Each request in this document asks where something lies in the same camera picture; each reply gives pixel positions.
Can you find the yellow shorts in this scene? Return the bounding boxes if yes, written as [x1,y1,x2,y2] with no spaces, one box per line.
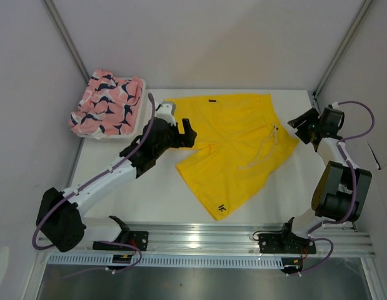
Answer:
[170,94,298,221]

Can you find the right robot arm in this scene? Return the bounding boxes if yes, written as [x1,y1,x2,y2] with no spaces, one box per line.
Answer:
[278,104,372,253]

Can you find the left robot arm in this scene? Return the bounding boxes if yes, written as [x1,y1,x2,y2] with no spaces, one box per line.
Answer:
[36,117,197,253]

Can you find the pink patterned shorts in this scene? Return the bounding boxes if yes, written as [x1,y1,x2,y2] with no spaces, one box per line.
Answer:
[69,69,143,138]

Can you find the white tray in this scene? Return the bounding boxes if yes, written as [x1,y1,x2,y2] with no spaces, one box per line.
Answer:
[83,77,148,141]

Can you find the right side table rail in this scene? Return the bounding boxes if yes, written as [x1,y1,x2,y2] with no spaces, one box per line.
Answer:
[308,91,323,115]

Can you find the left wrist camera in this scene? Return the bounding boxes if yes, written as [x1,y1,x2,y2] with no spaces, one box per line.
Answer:
[155,101,176,123]

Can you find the right corner frame post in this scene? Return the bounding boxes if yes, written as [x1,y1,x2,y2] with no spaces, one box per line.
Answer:
[312,0,376,99]

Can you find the corner frame post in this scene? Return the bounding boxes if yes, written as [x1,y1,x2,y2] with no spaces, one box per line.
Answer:
[312,0,376,99]
[41,0,90,84]

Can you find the aluminium mounting rail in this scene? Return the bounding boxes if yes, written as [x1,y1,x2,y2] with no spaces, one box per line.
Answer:
[35,222,375,254]

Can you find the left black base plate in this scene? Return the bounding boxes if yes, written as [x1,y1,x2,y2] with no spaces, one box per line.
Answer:
[126,231,149,251]

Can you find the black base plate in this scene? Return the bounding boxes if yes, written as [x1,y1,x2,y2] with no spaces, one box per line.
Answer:
[256,232,316,254]
[126,231,149,251]

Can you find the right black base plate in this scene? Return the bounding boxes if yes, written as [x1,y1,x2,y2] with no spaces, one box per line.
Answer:
[256,232,316,254]

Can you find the slotted cable duct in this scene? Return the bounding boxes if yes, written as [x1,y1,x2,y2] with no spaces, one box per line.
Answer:
[48,254,284,269]

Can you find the left corner frame post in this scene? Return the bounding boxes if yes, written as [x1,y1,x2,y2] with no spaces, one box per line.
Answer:
[41,0,90,84]

